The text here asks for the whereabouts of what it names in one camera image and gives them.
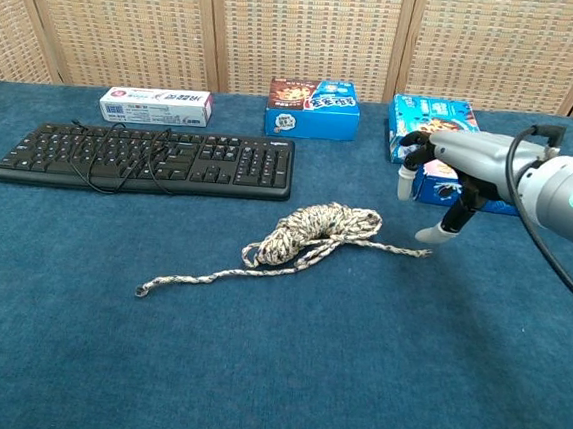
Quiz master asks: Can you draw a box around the blue pink sandwich cookie box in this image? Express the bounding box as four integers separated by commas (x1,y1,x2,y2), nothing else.
409,157,525,219

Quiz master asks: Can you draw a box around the blue table cloth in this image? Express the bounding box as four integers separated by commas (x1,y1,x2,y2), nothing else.
0,66,573,429

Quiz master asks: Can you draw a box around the blue chocolate chip cookie box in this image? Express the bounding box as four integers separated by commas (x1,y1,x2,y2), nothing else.
383,93,481,171

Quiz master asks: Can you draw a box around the black right hand cable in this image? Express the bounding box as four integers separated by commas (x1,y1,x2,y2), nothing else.
492,122,573,319

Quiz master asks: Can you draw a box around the white toothpaste box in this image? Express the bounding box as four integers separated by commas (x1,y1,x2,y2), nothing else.
97,82,215,132

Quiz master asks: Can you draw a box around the speckled braided rope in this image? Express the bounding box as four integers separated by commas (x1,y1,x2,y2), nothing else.
134,185,437,322

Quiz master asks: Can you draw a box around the woven folding screen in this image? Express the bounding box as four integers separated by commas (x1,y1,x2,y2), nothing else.
0,0,573,135

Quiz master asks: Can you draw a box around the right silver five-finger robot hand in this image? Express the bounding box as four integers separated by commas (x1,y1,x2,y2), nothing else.
391,125,545,254

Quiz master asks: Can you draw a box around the black computer keyboard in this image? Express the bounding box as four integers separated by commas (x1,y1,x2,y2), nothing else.
0,113,297,209

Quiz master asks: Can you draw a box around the black keyboard cable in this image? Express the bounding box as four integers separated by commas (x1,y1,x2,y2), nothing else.
65,117,183,201

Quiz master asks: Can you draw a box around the blue and brown cookie box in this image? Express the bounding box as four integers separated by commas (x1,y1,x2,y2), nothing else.
263,74,364,144

